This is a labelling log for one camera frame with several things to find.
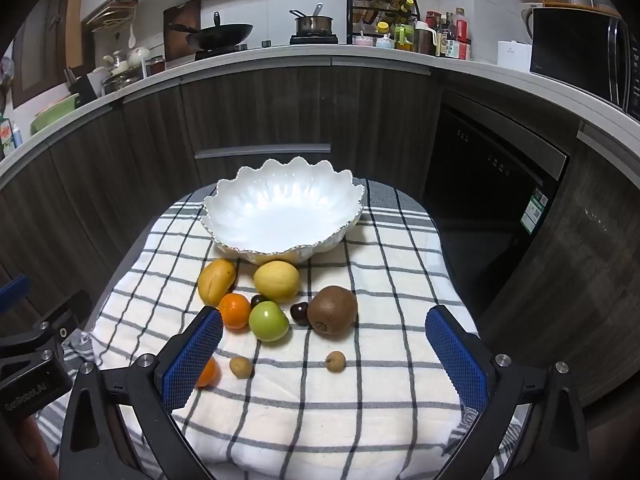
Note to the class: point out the white teapot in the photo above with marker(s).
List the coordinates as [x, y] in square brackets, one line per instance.
[138, 56]

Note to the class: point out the green lidded container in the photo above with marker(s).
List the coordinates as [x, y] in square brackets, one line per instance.
[404, 39]

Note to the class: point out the yellow capped jar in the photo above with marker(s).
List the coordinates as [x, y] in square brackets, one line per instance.
[382, 28]

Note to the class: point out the black induction hob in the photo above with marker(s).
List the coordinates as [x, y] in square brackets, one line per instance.
[314, 39]

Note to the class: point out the brown jar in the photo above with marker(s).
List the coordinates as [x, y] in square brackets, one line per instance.
[425, 40]

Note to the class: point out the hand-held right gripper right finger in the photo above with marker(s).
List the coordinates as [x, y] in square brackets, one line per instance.
[457, 360]

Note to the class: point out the dark red cherry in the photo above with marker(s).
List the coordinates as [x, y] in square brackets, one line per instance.
[300, 313]

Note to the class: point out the black wok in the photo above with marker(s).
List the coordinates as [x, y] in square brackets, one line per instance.
[225, 34]

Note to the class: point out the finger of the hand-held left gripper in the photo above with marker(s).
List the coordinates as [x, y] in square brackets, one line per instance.
[67, 312]
[12, 287]

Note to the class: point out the green basin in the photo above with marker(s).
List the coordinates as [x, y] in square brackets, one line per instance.
[52, 115]

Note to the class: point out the yellow lemon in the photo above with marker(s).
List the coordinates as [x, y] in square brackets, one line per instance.
[276, 281]

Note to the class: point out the dark wood kitchen cabinet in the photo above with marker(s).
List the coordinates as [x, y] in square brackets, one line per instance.
[280, 110]

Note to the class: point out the black knife block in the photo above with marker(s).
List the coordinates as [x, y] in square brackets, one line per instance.
[82, 87]

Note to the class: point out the yellow mango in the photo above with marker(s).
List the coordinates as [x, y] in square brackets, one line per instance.
[216, 282]

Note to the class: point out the orange tangerine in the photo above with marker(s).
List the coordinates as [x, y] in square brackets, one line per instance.
[210, 374]
[235, 311]

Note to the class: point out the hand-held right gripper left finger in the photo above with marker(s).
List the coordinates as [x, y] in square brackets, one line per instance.
[195, 355]

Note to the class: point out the dark sauce bottle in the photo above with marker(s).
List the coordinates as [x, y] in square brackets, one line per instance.
[444, 37]

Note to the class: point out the brown cutting board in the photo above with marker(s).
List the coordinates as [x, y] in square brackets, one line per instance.
[181, 20]

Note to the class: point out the white hanging spoon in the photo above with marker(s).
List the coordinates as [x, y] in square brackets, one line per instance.
[131, 37]

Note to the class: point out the brown kiwi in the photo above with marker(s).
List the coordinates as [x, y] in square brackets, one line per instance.
[332, 309]

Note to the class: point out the black microwave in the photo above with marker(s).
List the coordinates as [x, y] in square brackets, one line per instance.
[575, 55]

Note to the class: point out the white box appliance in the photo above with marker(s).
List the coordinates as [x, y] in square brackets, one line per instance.
[513, 56]

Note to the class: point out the steel saucepan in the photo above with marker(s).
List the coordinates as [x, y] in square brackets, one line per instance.
[314, 24]

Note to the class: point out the white scalloped bowl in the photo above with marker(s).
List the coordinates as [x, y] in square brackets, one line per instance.
[280, 210]

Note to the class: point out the black dishwasher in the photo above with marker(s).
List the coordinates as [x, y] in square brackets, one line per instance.
[480, 200]

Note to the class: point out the wooden wall rack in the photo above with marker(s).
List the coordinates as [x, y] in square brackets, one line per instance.
[111, 12]

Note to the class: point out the green apple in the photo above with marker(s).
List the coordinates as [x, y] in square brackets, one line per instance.
[268, 321]

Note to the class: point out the dark plum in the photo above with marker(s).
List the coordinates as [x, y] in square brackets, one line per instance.
[257, 300]

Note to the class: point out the black spice rack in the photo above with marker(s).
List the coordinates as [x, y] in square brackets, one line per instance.
[382, 10]

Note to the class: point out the red capped bottle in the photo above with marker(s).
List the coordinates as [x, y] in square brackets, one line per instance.
[461, 35]

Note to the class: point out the small brown longan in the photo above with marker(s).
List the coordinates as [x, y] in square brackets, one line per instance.
[335, 362]
[241, 367]

